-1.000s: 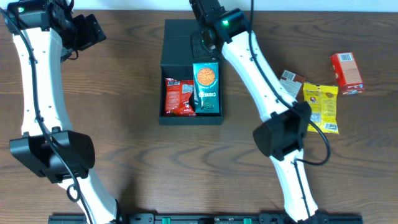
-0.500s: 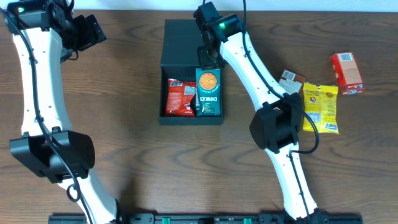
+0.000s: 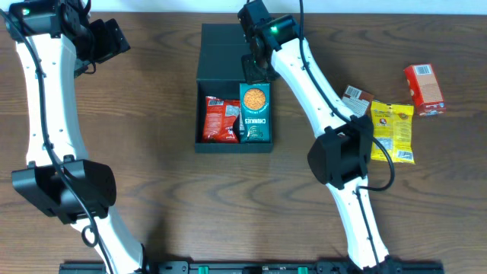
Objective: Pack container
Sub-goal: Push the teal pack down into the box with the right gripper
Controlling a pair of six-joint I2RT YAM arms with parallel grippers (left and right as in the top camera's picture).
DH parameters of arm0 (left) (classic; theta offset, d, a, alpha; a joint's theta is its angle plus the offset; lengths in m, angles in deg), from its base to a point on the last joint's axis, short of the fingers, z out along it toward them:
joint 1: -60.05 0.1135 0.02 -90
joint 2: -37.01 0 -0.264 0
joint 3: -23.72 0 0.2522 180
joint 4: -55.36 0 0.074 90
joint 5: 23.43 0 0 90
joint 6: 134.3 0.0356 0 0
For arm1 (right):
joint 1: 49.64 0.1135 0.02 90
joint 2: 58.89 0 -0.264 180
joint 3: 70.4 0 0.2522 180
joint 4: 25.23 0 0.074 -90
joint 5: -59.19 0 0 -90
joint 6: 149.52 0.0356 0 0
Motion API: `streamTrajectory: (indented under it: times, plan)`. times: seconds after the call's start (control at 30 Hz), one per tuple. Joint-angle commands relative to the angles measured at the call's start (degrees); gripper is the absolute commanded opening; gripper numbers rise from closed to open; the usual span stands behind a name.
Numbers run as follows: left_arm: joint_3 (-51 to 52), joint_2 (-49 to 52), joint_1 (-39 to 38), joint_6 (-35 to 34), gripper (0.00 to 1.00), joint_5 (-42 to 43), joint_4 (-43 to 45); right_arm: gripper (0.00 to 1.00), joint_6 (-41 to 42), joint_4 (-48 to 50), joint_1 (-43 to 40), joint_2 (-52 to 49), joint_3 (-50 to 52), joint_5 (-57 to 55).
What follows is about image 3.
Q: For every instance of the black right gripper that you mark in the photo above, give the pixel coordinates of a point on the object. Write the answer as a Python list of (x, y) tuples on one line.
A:
[(256, 71)]

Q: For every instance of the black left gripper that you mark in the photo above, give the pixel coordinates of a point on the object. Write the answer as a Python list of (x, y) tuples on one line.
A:
[(110, 42)]

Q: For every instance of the teal Chunkies cookie box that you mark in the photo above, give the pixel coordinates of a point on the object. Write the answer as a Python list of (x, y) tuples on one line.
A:
[(255, 112)]

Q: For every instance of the dark green box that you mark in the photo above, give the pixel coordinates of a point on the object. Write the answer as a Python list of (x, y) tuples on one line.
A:
[(219, 74)]

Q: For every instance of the red snack bag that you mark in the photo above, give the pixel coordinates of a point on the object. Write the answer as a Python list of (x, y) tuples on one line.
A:
[(221, 115)]

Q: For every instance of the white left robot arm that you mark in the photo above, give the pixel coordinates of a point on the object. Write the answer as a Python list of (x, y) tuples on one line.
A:
[(56, 42)]

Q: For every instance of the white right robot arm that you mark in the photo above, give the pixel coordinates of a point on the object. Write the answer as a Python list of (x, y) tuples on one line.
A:
[(341, 151)]

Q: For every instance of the brown Pocky box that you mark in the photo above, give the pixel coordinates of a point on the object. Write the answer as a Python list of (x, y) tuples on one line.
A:
[(357, 100)]

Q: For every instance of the yellow snack bag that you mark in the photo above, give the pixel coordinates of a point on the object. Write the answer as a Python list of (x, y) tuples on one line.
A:
[(393, 129)]

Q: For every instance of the red orange snack box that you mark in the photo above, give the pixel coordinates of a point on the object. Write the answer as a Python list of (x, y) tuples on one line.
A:
[(425, 91)]

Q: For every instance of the black mounting rail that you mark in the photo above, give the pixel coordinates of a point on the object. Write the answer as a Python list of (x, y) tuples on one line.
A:
[(390, 266)]

